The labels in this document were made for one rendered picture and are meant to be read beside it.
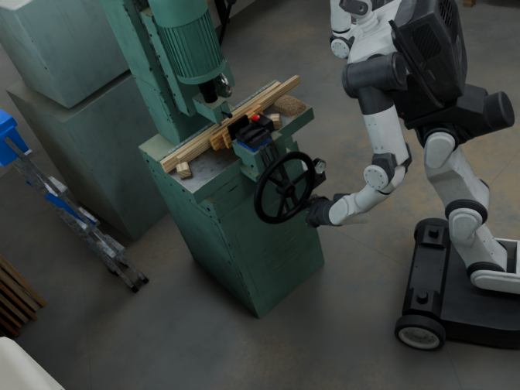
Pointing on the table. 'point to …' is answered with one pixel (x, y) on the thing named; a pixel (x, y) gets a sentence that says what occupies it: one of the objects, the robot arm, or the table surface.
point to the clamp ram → (237, 126)
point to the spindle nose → (208, 89)
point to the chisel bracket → (211, 111)
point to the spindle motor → (189, 39)
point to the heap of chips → (289, 106)
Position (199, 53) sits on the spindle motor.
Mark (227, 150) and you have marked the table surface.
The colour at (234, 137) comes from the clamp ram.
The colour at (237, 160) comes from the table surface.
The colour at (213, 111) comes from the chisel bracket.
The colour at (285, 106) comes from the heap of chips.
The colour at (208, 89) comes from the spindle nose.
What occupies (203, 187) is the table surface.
